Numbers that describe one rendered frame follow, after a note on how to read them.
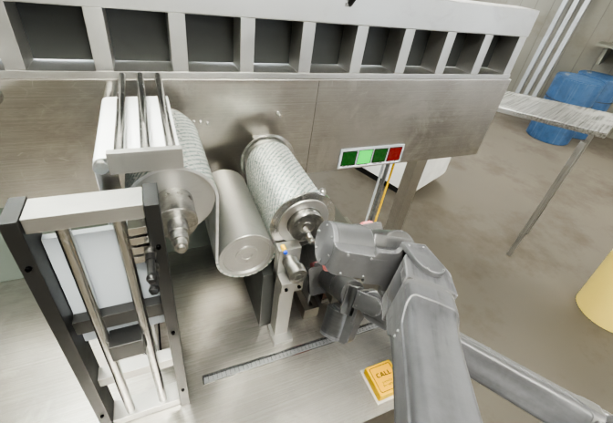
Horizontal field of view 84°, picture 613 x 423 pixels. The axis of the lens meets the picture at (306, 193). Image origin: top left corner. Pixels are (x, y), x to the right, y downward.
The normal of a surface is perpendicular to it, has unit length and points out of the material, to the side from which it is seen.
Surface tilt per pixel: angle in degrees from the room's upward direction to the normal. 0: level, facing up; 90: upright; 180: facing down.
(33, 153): 90
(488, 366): 52
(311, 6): 90
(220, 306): 0
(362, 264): 81
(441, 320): 11
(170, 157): 90
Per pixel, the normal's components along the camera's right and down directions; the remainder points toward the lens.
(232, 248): 0.38, 0.58
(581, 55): -0.71, 0.33
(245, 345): 0.13, -0.81
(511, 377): -0.49, -0.25
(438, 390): 0.26, -0.88
